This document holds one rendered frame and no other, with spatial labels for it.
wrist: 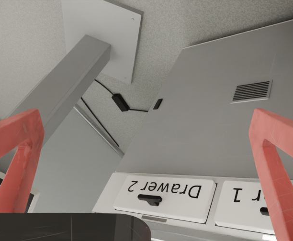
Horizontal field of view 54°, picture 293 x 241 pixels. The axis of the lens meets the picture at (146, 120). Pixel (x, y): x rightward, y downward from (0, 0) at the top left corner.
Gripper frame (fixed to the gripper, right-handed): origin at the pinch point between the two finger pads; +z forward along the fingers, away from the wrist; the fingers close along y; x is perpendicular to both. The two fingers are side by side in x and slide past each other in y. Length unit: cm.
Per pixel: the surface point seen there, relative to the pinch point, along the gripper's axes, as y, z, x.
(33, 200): 38, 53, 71
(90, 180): 44, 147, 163
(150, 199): -1, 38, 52
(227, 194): -19, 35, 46
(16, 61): 97, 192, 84
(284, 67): -44, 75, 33
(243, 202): -21, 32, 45
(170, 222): -6, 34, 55
